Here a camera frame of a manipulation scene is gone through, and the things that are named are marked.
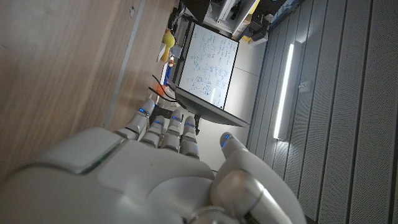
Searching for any whiteboard with black frame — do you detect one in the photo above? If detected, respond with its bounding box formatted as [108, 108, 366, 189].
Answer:
[178, 22, 239, 110]

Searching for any orange object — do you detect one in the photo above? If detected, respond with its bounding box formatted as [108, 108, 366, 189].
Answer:
[148, 74, 180, 103]

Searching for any white ceiling sensor box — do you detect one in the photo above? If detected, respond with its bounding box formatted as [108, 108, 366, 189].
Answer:
[298, 80, 312, 93]

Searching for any white shelf unit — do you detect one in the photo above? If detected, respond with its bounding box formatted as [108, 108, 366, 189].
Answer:
[203, 0, 262, 41]

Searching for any small white oblong box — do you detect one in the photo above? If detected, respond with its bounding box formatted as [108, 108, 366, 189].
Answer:
[157, 43, 169, 63]

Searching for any yellow-green toy apple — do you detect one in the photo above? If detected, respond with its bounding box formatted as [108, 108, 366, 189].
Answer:
[162, 32, 176, 50]

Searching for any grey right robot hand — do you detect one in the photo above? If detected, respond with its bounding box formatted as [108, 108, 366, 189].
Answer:
[0, 98, 308, 224]

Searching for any long ceiling light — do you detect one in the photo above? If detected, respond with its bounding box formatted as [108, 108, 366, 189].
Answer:
[272, 40, 302, 141]

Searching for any grey tape outline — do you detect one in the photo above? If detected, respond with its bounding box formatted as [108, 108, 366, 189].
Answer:
[104, 0, 147, 128]

